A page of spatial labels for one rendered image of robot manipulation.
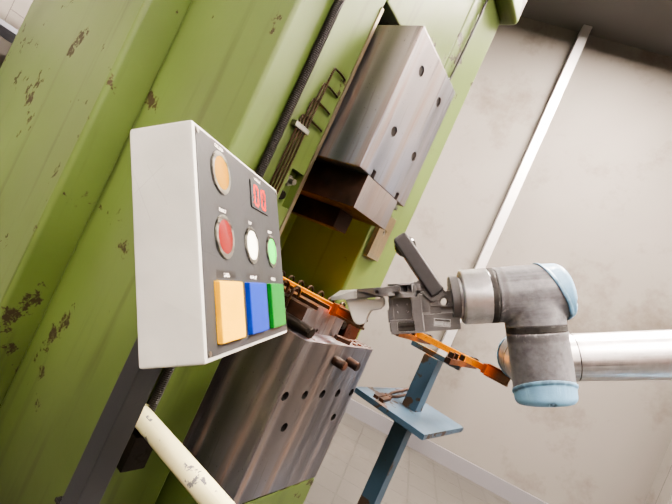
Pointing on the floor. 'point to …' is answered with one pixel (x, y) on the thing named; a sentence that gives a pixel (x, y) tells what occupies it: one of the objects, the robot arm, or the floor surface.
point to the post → (111, 432)
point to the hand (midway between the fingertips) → (338, 293)
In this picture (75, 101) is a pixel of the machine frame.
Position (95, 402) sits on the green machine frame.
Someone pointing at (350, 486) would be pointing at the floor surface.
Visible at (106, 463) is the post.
